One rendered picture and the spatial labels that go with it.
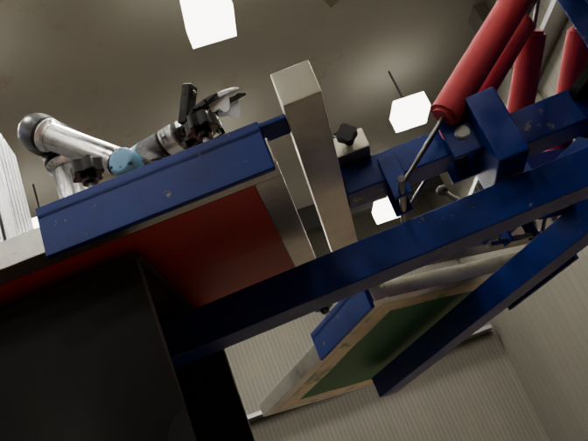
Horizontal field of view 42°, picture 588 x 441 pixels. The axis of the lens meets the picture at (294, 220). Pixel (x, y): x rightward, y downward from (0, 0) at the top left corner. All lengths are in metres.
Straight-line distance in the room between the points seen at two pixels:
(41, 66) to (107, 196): 7.30
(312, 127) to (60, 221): 0.34
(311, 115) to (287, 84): 0.05
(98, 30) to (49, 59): 0.58
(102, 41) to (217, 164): 7.22
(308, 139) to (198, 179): 0.16
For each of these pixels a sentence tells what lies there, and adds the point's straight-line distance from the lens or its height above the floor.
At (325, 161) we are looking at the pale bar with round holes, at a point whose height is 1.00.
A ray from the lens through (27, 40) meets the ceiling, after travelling 7.96.
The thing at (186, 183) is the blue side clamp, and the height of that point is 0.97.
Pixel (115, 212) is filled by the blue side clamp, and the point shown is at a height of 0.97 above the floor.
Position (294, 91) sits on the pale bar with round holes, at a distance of 0.94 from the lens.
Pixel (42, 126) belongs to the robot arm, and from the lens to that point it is 2.20.
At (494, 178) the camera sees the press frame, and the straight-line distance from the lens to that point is 1.24.
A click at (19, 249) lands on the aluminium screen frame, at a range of 1.02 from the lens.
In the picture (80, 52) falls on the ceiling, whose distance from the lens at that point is 8.20.
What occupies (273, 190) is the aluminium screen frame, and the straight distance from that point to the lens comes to 1.02.
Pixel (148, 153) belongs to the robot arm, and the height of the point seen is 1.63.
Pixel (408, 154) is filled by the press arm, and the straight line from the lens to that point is 1.23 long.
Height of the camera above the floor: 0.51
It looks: 24 degrees up
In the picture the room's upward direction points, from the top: 22 degrees counter-clockwise
